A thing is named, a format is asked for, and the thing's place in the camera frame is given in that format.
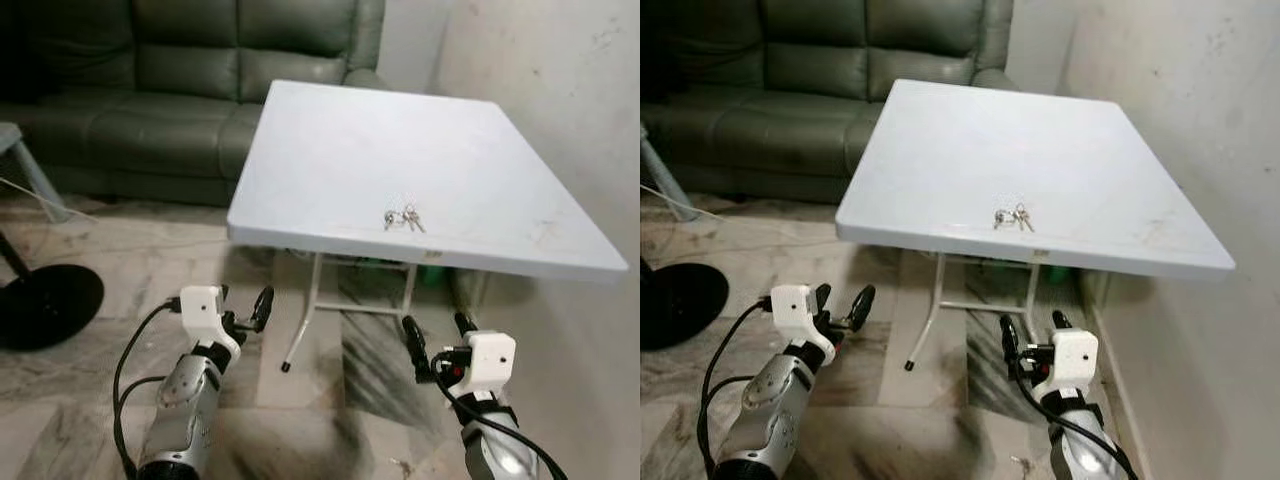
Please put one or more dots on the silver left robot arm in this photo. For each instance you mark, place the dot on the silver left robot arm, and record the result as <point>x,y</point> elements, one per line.
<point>185,405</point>
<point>775,405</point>

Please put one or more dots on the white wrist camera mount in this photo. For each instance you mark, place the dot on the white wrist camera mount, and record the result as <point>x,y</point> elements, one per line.
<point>490,360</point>
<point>1070,362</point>
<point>203,312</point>
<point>795,312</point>

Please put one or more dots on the grey metal furniture leg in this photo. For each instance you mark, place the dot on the grey metal furniture leg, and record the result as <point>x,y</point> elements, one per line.
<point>35,170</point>
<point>658,185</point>

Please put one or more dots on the dark green leather sofa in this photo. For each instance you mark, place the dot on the dark green leather sofa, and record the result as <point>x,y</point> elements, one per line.
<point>180,100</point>
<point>790,100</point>

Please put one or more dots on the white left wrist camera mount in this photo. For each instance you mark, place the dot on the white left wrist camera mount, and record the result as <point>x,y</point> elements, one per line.
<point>795,312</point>
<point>203,312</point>

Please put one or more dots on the green plastic object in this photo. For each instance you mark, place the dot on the green plastic object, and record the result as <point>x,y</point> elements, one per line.
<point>1058,274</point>
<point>432,282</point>

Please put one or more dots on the black round stand base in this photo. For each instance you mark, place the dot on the black round stand base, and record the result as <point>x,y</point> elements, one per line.
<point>45,310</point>
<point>680,310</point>

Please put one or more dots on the silver key bunch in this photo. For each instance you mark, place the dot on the silver key bunch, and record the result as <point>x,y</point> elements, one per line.
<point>404,219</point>
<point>1013,218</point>

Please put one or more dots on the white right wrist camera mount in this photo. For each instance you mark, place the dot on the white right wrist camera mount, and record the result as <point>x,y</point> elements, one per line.
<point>490,360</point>
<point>1070,362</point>

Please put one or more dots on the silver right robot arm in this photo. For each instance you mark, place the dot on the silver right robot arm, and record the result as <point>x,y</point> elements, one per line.
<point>500,455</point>
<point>1085,455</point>

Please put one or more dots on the white folding table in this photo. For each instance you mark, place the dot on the white folding table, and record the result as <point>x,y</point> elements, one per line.
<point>400,160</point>
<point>1010,160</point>

